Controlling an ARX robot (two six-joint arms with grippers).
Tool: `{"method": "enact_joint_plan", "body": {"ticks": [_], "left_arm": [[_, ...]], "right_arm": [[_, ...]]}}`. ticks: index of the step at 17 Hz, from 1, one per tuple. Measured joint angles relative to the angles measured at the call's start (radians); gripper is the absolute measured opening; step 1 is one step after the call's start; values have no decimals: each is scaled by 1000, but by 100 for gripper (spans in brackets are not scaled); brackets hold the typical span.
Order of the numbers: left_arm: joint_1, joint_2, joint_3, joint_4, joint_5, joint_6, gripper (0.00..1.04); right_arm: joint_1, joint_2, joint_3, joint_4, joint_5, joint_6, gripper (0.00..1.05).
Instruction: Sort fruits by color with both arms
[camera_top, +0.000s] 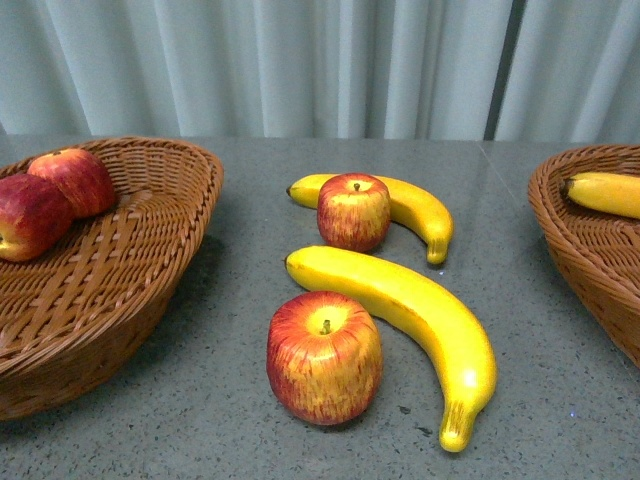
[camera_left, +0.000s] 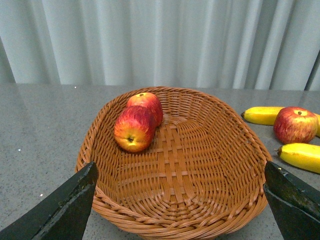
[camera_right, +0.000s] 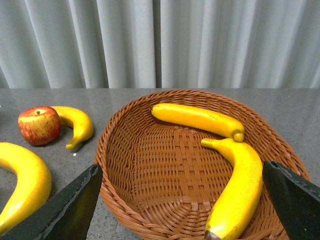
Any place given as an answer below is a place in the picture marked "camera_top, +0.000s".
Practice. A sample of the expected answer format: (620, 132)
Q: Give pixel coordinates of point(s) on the brown wicker basket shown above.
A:
(596, 253)
(71, 318)

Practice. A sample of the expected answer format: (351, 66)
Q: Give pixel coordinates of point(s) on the small far yellow banana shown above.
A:
(411, 206)

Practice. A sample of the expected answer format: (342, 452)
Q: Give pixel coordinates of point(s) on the large red yellow apple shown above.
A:
(324, 357)

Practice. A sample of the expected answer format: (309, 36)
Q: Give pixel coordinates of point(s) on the right brown wicker basket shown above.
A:
(596, 253)

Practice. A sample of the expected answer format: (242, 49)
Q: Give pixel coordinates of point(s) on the dark red apple front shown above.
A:
(34, 216)

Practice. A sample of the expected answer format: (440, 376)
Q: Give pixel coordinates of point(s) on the large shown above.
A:
(453, 338)

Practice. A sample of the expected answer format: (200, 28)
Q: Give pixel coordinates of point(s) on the white pleated curtain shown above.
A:
(449, 70)

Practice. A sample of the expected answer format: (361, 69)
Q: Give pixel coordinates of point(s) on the left brown wicker basket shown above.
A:
(71, 318)

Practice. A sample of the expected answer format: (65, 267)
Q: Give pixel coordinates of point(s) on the straight banana in basket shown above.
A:
(611, 193)

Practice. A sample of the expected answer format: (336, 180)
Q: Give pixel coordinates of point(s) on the red apple in back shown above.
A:
(82, 178)

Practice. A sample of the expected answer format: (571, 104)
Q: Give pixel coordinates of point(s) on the small red yellow apple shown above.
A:
(353, 212)

